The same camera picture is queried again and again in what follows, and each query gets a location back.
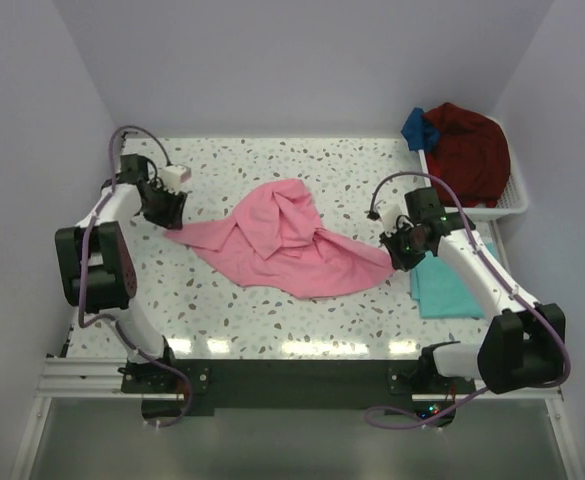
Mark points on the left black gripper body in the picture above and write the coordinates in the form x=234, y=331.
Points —
x=164, y=208

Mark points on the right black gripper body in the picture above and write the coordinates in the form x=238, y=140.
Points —
x=402, y=243

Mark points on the pink t shirt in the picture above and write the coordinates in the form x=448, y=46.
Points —
x=275, y=237

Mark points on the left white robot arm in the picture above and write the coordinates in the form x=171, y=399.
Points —
x=97, y=271

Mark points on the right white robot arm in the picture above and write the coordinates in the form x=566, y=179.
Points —
x=524, y=345

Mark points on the folded teal t shirt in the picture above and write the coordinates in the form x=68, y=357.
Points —
x=440, y=292

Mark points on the blue t shirt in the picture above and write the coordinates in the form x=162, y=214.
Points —
x=420, y=133

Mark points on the dark red t shirt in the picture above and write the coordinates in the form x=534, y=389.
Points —
x=471, y=155

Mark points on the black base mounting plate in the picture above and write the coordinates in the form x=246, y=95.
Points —
x=282, y=384

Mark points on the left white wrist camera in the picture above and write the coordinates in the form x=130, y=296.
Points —
x=174, y=176

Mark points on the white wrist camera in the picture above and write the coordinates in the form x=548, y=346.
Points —
x=174, y=176
x=387, y=214

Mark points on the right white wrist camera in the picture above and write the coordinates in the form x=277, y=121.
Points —
x=387, y=214

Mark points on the aluminium frame rail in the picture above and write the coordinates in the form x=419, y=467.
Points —
x=99, y=378

